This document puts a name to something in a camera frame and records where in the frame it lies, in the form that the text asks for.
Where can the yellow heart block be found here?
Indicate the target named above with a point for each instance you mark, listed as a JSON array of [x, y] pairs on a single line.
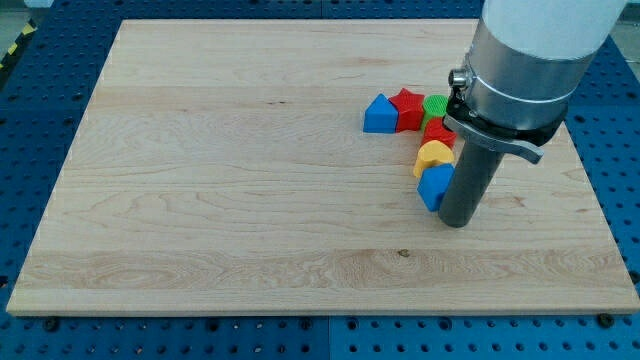
[[432, 153]]

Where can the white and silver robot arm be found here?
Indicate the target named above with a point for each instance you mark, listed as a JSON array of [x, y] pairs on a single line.
[[528, 56]]

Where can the black and silver clamp lever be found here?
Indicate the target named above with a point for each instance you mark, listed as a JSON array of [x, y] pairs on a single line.
[[464, 120]]

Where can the red star block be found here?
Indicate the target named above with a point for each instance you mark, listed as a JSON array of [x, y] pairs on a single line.
[[409, 106]]

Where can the light wooden board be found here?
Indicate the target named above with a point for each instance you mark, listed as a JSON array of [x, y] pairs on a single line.
[[220, 169]]

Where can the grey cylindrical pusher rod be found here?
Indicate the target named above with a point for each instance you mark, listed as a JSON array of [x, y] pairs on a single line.
[[473, 173]]

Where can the blue pentagon block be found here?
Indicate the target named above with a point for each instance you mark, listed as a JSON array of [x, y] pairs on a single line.
[[433, 185]]

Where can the blue house-shaped block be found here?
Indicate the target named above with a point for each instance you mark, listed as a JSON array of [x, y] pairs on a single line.
[[381, 116]]

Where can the green cylinder block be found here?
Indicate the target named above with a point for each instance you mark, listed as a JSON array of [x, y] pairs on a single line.
[[434, 106]]

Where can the red round block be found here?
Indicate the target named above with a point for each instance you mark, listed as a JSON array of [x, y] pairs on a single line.
[[436, 131]]

